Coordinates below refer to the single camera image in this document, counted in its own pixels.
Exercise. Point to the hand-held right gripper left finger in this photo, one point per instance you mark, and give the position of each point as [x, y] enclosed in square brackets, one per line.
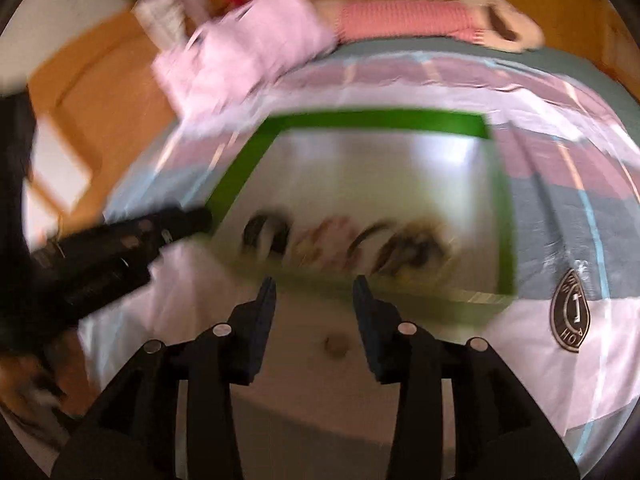
[262, 330]

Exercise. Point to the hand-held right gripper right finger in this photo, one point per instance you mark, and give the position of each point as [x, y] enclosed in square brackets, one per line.
[370, 335]

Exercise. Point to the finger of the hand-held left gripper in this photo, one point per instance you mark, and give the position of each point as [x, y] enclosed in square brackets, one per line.
[185, 222]

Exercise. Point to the black wristwatch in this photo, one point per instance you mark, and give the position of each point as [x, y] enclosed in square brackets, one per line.
[255, 235]

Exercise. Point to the silver bangle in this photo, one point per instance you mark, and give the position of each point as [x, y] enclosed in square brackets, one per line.
[367, 234]

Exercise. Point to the green cardboard box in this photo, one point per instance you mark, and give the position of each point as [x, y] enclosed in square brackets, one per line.
[380, 120]

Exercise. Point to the wooden headboard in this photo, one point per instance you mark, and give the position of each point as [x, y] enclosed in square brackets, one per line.
[100, 90]

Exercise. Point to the white grey pillow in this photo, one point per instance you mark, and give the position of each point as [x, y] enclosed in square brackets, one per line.
[160, 15]

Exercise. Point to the patterned bed sheet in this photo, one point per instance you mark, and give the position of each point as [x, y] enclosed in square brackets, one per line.
[550, 200]

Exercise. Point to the striped plush toy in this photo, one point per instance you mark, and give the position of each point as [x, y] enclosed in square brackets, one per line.
[400, 20]

